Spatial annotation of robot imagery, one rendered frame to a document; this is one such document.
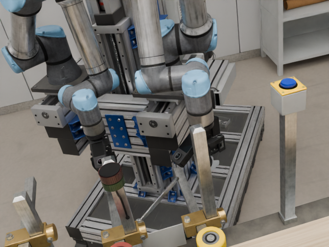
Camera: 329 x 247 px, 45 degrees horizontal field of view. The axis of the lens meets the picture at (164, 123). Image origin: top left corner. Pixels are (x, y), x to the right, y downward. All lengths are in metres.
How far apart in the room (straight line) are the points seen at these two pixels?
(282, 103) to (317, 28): 3.09
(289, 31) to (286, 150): 2.89
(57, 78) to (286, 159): 1.01
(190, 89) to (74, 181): 1.94
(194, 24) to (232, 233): 0.71
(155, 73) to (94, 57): 0.32
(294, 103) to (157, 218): 1.25
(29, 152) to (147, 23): 2.35
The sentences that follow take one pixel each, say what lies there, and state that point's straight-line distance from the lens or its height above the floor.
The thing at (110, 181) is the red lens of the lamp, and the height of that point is 1.13.
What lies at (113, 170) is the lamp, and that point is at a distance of 1.02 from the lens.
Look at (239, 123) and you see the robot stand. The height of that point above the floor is 0.21.
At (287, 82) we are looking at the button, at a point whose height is 1.23.
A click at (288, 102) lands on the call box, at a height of 1.19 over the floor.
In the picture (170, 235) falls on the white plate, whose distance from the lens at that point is 1.35.
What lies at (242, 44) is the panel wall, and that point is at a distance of 3.91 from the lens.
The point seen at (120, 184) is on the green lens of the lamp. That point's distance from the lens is 1.03.
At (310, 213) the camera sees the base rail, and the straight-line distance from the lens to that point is 1.47.
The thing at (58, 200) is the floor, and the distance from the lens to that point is 2.81.
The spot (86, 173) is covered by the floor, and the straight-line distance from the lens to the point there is 2.92.
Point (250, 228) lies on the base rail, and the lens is 1.42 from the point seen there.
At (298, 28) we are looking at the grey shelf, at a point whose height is 0.20.
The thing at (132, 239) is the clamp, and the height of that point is 0.85.
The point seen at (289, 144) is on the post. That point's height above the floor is 1.03.
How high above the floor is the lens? 1.78
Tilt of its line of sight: 34 degrees down
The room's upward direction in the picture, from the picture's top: 12 degrees counter-clockwise
